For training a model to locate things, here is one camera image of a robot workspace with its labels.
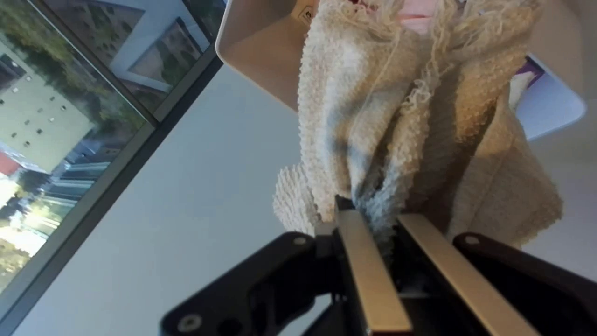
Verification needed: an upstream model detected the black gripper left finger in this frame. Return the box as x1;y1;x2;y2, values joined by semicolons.
159;208;415;336

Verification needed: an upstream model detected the white terry towel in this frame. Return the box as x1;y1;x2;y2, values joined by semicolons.
271;0;566;249

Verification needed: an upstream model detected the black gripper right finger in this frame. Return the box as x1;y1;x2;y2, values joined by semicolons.
398;213;597;336

